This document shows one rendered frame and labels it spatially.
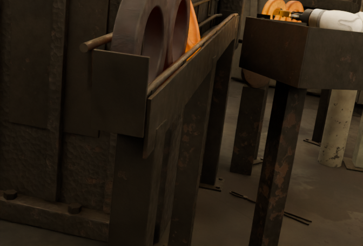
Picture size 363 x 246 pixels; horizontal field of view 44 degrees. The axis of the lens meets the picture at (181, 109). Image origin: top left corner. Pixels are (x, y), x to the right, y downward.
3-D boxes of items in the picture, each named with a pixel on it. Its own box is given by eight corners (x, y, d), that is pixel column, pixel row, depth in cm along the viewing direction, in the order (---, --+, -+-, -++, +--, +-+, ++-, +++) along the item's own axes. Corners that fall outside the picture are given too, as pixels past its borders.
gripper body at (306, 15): (306, 26, 195) (288, 23, 202) (316, 27, 201) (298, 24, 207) (310, 9, 193) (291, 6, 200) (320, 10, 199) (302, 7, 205)
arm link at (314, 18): (327, 32, 198) (315, 29, 202) (332, 11, 195) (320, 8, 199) (316, 31, 192) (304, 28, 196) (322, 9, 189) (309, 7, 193)
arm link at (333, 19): (315, 30, 190) (329, 37, 200) (349, 38, 180) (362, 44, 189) (323, 5, 189) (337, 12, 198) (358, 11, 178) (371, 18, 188)
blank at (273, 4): (263, -3, 205) (269, -2, 203) (283, -2, 215) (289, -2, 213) (258, 31, 210) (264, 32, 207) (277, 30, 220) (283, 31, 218)
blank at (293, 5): (281, 0, 216) (287, 1, 213) (300, -1, 226) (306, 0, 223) (278, 33, 221) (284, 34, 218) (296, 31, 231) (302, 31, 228)
